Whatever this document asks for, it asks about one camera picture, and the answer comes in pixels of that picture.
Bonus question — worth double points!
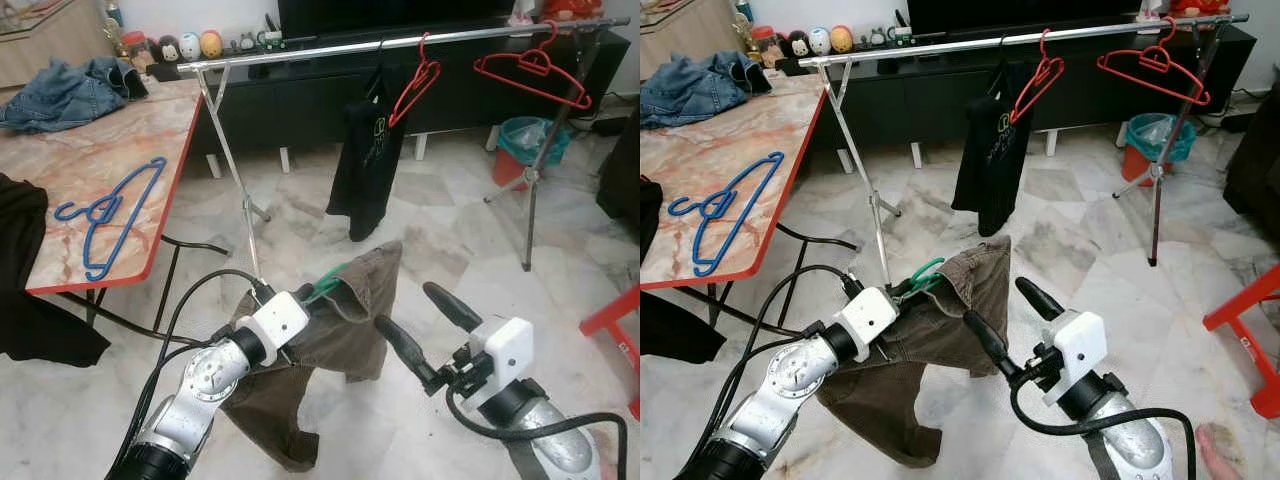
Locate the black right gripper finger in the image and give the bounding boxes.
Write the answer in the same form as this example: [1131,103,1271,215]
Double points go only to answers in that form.
[423,282,484,334]
[1015,277,1066,323]
[963,310,1026,386]
[375,315,441,391]

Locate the brown trousers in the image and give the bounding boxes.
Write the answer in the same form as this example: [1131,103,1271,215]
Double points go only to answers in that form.
[815,237,1013,469]
[220,240,404,473]

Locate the green plastic hanger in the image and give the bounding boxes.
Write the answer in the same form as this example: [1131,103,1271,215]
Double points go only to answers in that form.
[303,262,351,303]
[893,257,946,301]

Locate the red plastic hanger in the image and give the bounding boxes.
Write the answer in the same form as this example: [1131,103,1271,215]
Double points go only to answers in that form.
[1097,15,1213,108]
[388,32,442,128]
[1010,28,1066,125]
[473,20,593,111]

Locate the blue plastic hanger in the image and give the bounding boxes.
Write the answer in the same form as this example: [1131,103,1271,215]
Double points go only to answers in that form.
[55,157,168,282]
[668,152,786,278]

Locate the black t-shirt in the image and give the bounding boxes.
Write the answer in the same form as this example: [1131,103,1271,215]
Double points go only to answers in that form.
[326,68,409,243]
[951,65,1033,238]

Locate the red plastic stool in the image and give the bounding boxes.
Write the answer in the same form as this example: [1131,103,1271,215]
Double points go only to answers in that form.
[1203,263,1280,419]
[580,285,641,421]

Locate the orange bin with teal bag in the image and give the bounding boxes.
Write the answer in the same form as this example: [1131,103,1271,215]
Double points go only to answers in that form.
[492,116,571,191]
[1120,112,1196,188]

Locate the black garment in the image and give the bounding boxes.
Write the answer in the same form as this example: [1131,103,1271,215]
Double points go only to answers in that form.
[640,175,726,366]
[0,173,111,366]

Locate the black TV console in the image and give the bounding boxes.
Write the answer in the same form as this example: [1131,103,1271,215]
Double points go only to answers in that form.
[775,22,1259,161]
[150,28,631,161]

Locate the silver metal clothes rack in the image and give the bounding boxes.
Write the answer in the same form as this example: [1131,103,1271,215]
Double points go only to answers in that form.
[176,15,631,279]
[798,12,1251,289]

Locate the black television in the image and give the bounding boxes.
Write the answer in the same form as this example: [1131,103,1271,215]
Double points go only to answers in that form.
[905,0,1141,36]
[277,0,516,39]

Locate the marble-top folding table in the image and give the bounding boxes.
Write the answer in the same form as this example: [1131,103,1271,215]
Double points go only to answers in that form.
[640,72,861,336]
[0,78,231,346]

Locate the blue denim jacket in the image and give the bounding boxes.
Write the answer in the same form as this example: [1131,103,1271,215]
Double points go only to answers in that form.
[640,50,771,129]
[0,55,149,134]

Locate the light wooden cabinet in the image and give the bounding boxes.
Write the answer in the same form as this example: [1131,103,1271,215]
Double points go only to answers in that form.
[0,0,111,89]
[640,0,746,81]

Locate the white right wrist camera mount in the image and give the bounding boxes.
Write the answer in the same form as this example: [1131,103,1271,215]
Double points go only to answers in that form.
[1043,310,1106,406]
[468,317,534,409]

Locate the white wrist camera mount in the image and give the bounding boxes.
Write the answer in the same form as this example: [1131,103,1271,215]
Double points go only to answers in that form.
[1043,310,1106,406]
[468,317,534,409]
[835,287,901,363]
[232,290,311,366]

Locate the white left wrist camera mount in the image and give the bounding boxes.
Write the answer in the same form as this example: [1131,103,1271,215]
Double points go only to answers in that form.
[835,287,901,363]
[232,290,311,366]

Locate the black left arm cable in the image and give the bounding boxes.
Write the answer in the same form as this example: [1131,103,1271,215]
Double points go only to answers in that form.
[705,264,866,480]
[105,268,276,480]

